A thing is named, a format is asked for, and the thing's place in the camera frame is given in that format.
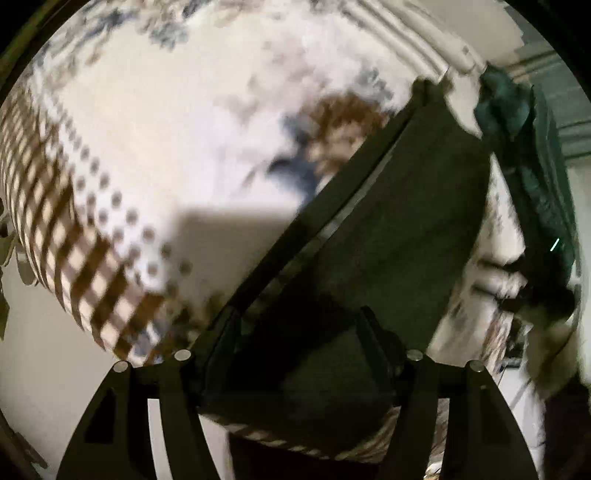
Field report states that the black grey striped garment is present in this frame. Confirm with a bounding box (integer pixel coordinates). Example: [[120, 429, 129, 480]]
[[197, 80, 491, 479]]

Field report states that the dark green garment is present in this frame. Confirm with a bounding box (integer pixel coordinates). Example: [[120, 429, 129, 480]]
[[474, 64, 579, 322]]

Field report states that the white floral bed sheet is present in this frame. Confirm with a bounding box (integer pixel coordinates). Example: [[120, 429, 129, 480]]
[[27, 0, 578, 480]]

